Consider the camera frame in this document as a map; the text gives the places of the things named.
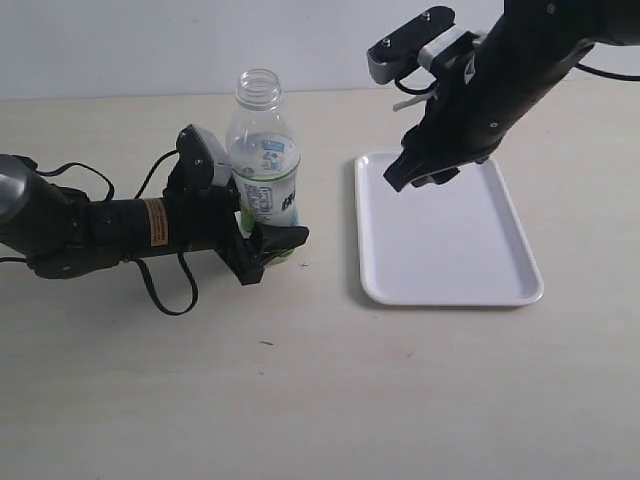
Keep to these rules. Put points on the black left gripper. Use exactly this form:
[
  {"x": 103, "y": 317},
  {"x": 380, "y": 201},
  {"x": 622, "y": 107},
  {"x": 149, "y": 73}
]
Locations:
[{"x": 205, "y": 219}]

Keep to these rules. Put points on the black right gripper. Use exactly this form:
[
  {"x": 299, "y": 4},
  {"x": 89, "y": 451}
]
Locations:
[{"x": 482, "y": 91}]

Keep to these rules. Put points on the clear plastic drink bottle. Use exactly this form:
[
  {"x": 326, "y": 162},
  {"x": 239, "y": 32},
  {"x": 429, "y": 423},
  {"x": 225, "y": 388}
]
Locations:
[{"x": 263, "y": 152}]

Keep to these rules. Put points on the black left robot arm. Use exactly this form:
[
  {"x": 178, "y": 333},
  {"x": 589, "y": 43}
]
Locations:
[{"x": 63, "y": 234}]

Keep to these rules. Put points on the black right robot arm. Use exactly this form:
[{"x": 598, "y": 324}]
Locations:
[{"x": 554, "y": 37}]

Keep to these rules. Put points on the white rectangular plastic tray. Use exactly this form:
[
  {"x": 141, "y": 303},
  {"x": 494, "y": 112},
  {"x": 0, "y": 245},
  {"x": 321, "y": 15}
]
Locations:
[{"x": 456, "y": 245}]

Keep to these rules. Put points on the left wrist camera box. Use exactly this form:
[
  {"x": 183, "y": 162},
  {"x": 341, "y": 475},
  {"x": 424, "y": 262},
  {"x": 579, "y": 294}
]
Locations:
[{"x": 202, "y": 157}]

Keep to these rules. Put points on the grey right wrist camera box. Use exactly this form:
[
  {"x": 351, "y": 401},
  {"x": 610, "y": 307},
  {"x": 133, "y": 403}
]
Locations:
[{"x": 418, "y": 43}]

